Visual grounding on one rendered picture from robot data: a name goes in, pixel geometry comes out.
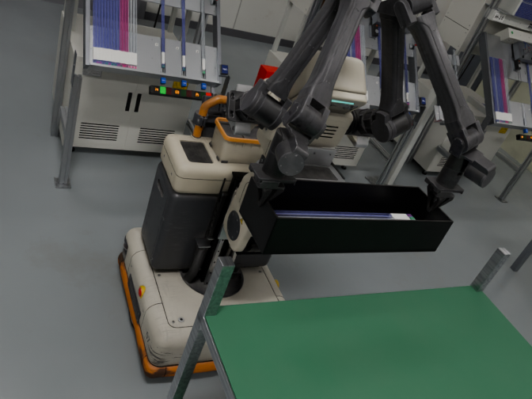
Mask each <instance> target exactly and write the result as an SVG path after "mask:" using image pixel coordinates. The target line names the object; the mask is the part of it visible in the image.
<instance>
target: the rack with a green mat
mask: <svg viewBox="0 0 532 399"><path fill-rule="evenodd" d="M510 255H511V254H510V253H509V252H508V251H507V250H506V249H505V248H498V249H497V250H496V251H495V252H494V253H493V255H492V256H491V258H490V259H489V260H488V262H487V263H486V265H485V266H484V267H483V268H482V269H481V271H480V273H479V274H478V275H477V277H476V278H475V280H474V281H473V282H472V283H471V284H470V286H460V287H441V288H432V289H422V290H411V291H393V292H382V293H373V294H354V295H344V296H334V297H324V298H305V299H295V300H285V301H275V302H256V303H246V304H236V305H226V306H220V303H221V301H222V297H223V295H224V293H225V291H226V288H227V285H228V283H229V281H230V277H231V276H232V273H233V271H234V268H235V264H234V262H233V260H232V258H231V256H219V257H218V259H217V261H216V264H215V267H214V270H213V272H212V275H211V278H210V281H209V283H208V285H207V289H206V291H205V294H204V297H203V300H202V302H201V305H200V307H199V310H198V313H197V315H196V319H195V321H194V324H193V326H192V330H191V332H190V335H189V337H188V341H187V344H186V345H185V348H184V351H183V354H182V356H181V359H180V362H179V365H178V368H177V371H176V373H175V375H174V378H173V382H172V384H171V386H170V389H169V392H168V395H167V398H166V399H183V397H184V394H185V391H186V389H187V387H188V384H189V382H190V379H191V377H192V373H193V371H194V369H195V367H196V364H197V361H198V359H199V357H200V353H201V351H202V349H203V346H204V344H205V341H206V342H207V346H208V348H209V351H210V353H211V357H212V359H213V361H214V364H215V367H216V370H217V372H218V376H219V378H220V381H221V383H222V387H223V389H224V391H225V394H226V398H227V399H532V346H531V345H530V344H529V343H528V342H527V341H526V339H525V338H524V337H523V336H522V335H521V334H520V333H519V331H518V330H517V329H516V328H515V327H514V326H513V325H512V323H510V321H509V320H508V319H507V318H506V317H505V316H504V315H503V314H502V313H501V312H500V311H499V309H498V308H497V307H496V306H495V305H494V304H493V303H492V301H491V300H490V299H489V298H488V297H487V296H486V295H485V293H484V292H483V290H484V289H485V288H486V287H487V286H488V284H489V283H490V281H491V280H492V278H493V277H494V276H495V275H496V273H497V272H498V271H499V270H500V268H501V267H502V266H503V264H504V263H505V262H506V260H507V259H508V257H509V256H510Z"/></svg>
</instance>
